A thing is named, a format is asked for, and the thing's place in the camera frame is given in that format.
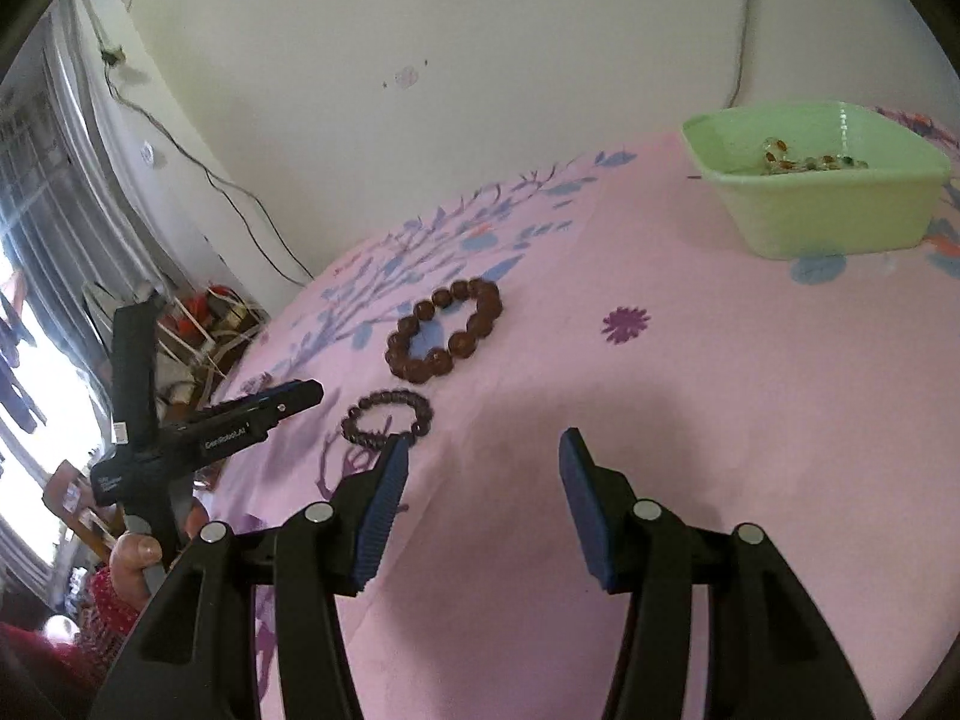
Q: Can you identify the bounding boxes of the green plastic basin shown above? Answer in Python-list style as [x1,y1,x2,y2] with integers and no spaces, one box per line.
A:
[681,101,953,262]

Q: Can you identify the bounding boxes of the pile of strapped boxes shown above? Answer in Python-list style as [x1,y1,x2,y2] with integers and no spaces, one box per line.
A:
[82,281,269,421]

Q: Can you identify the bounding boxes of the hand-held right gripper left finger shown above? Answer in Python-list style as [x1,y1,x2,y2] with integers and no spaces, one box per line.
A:
[88,435,412,720]

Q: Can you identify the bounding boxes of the grey wall cable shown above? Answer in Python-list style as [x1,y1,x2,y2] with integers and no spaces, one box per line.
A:
[722,0,756,111]

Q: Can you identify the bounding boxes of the pile of mixed jewelry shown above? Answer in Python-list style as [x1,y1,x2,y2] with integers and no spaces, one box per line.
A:
[757,135,871,176]

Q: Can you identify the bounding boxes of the black wall cable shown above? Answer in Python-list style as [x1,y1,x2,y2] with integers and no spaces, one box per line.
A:
[97,45,314,284]

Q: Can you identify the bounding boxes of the brown cardboard box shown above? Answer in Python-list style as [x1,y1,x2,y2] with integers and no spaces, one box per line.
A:
[43,460,125,560]

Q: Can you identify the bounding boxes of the hanging dark clothing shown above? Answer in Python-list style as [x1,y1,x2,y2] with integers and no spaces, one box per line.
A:
[0,270,47,436]

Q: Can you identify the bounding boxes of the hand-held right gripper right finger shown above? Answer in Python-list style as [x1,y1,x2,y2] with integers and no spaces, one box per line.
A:
[559,427,875,720]

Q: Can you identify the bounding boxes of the person's left forearm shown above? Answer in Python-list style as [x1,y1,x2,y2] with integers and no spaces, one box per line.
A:
[71,566,145,662]

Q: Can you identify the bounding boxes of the grey curtain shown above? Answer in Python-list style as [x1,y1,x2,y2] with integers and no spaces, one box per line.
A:
[0,37,177,331]

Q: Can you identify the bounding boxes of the large brown bead bracelet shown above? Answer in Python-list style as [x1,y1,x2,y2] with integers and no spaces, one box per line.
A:
[385,277,505,383]

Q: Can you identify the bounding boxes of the small dark bead bracelet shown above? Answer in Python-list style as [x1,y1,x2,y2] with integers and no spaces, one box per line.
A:
[341,388,434,451]

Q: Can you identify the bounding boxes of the person's left hand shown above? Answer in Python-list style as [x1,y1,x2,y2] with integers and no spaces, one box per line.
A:
[109,506,212,610]

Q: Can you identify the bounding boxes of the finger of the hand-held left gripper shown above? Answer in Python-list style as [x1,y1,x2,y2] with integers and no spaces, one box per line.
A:
[206,380,325,434]
[212,379,308,415]

